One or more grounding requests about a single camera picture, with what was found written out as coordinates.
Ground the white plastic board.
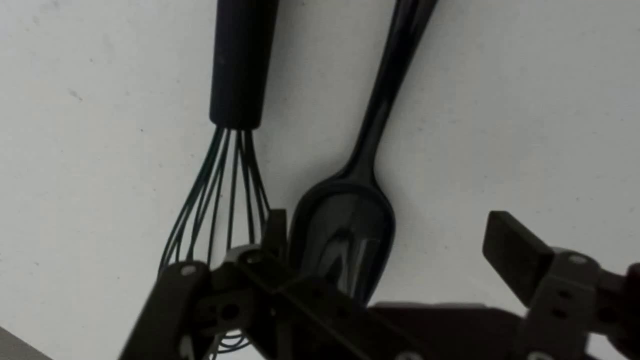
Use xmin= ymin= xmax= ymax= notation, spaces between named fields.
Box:
xmin=0 ymin=0 xmax=640 ymax=360

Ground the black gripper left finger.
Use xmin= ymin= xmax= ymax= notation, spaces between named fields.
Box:
xmin=118 ymin=209 xmax=417 ymax=360

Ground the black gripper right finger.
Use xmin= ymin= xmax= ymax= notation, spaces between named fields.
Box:
xmin=481 ymin=211 xmax=640 ymax=360

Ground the black wire whisk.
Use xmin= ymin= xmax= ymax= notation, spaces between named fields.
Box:
xmin=159 ymin=0 xmax=280 ymax=357

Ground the black plastic spoon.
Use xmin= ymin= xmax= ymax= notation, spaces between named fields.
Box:
xmin=287 ymin=0 xmax=440 ymax=308

